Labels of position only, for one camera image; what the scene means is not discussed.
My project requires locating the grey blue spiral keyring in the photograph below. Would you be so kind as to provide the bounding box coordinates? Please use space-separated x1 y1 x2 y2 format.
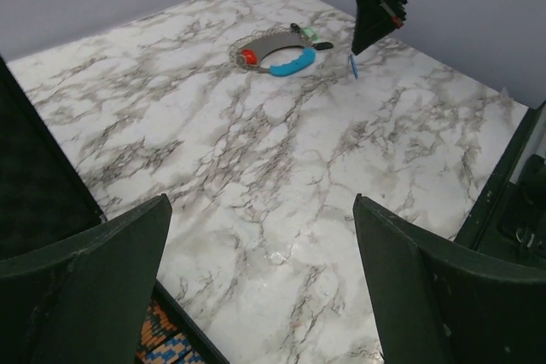
228 28 317 78

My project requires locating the black poker chip case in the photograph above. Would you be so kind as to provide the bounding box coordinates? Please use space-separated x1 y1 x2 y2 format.
1 66 224 363

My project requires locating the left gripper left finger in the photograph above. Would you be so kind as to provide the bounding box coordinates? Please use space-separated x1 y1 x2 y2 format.
1 194 172 363

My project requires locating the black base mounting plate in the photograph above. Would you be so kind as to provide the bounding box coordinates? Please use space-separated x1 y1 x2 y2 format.
455 105 545 269

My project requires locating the black tagged key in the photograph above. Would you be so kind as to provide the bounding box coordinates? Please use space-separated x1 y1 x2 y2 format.
313 42 334 51

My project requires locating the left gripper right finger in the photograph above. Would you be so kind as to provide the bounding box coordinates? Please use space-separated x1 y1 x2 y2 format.
353 195 545 364

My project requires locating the blue tagged key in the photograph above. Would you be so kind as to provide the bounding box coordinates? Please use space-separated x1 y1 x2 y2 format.
348 54 358 79

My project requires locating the green tagged key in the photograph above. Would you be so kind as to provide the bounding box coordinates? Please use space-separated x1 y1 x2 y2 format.
290 23 318 42

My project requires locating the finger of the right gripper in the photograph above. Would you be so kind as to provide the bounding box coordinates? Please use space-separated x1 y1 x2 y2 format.
351 0 404 55

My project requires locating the orange poker chip stack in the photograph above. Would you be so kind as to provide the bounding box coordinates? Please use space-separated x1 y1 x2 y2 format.
134 299 206 364

